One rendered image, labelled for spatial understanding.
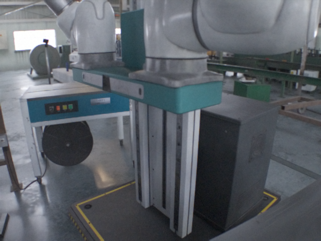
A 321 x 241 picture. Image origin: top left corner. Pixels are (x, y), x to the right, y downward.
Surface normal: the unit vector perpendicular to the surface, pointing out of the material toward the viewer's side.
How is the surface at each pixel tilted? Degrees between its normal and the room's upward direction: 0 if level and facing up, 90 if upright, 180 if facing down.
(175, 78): 12
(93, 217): 0
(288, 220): 0
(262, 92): 90
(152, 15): 88
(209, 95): 90
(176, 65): 85
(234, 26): 136
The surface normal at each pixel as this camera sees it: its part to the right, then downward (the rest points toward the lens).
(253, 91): 0.14, 0.32
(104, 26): 0.67, 0.18
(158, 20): -0.52, 0.29
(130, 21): -0.77, 0.20
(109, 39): 0.82, 0.22
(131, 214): 0.00, -0.95
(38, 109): 0.38, 0.29
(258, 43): -0.43, 0.86
